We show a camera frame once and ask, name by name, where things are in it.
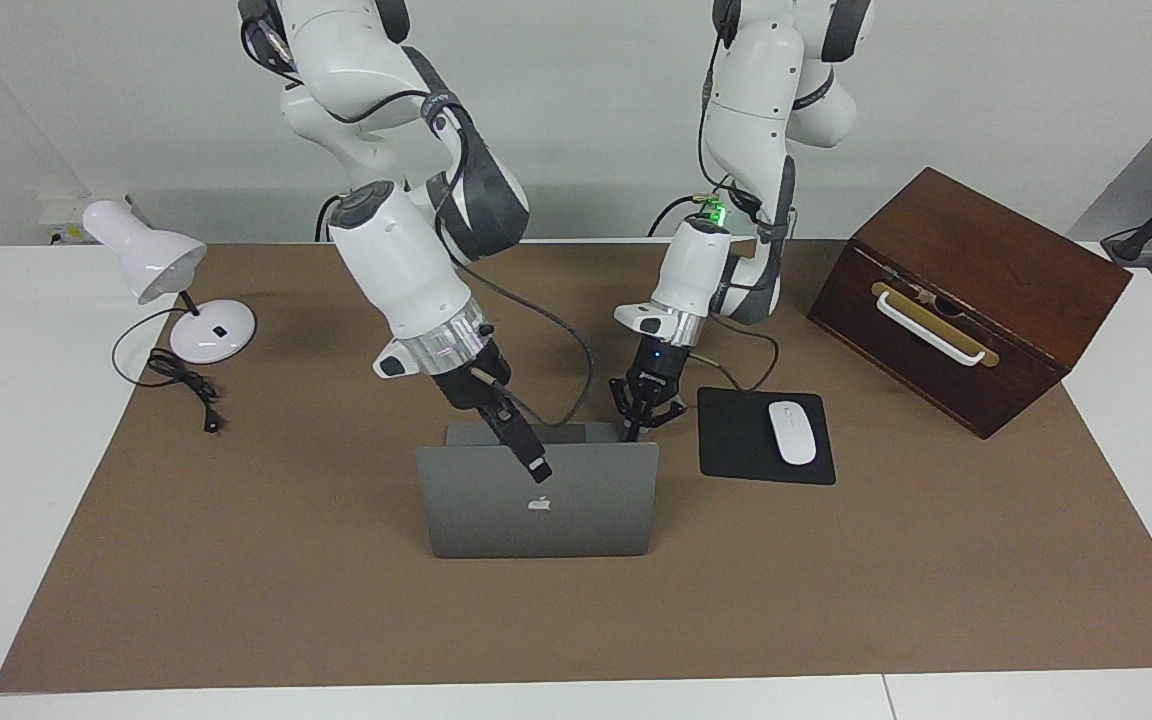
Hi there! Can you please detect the white box handle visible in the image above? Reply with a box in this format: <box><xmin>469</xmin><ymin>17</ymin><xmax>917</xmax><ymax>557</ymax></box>
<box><xmin>876</xmin><ymin>290</ymin><xmax>987</xmax><ymax>366</ymax></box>

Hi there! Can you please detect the grey apple laptop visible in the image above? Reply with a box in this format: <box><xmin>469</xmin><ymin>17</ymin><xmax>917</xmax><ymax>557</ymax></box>
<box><xmin>415</xmin><ymin>422</ymin><xmax>660</xmax><ymax>559</ymax></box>

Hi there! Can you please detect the dark wooden box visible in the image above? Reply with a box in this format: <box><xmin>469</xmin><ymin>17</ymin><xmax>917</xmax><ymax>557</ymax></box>
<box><xmin>807</xmin><ymin>167</ymin><xmax>1133</xmax><ymax>440</ymax></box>

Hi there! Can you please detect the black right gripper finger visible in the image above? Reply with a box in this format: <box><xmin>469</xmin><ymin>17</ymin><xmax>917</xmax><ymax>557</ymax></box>
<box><xmin>496</xmin><ymin>392</ymin><xmax>554</xmax><ymax>479</ymax></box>
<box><xmin>481</xmin><ymin>400</ymin><xmax>545</xmax><ymax>484</ymax></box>

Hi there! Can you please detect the brass handle plate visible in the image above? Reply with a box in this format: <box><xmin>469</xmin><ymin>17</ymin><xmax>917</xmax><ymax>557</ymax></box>
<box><xmin>871</xmin><ymin>282</ymin><xmax>1000</xmax><ymax>369</ymax></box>

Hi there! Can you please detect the white computer mouse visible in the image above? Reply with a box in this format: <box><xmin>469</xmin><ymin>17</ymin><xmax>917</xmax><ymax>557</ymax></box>
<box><xmin>769</xmin><ymin>400</ymin><xmax>818</xmax><ymax>466</ymax></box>

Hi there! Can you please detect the brown table mat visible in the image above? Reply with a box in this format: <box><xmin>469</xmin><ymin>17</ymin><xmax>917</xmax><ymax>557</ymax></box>
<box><xmin>0</xmin><ymin>240</ymin><xmax>1152</xmax><ymax>694</ymax></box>

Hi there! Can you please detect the black lamp power cable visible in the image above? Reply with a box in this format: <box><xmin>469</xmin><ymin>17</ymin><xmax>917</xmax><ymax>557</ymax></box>
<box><xmin>112</xmin><ymin>305</ymin><xmax>227</xmax><ymax>435</ymax></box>

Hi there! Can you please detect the white desk lamp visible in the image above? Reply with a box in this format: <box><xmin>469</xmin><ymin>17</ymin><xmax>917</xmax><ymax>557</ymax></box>
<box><xmin>82</xmin><ymin>199</ymin><xmax>257</xmax><ymax>365</ymax></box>

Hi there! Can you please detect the black mouse pad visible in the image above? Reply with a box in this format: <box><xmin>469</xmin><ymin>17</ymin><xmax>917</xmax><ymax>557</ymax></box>
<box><xmin>698</xmin><ymin>387</ymin><xmax>837</xmax><ymax>486</ymax></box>

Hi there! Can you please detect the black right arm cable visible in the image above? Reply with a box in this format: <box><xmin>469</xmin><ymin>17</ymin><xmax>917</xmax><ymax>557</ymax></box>
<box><xmin>241</xmin><ymin>15</ymin><xmax>597</xmax><ymax>429</ymax></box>

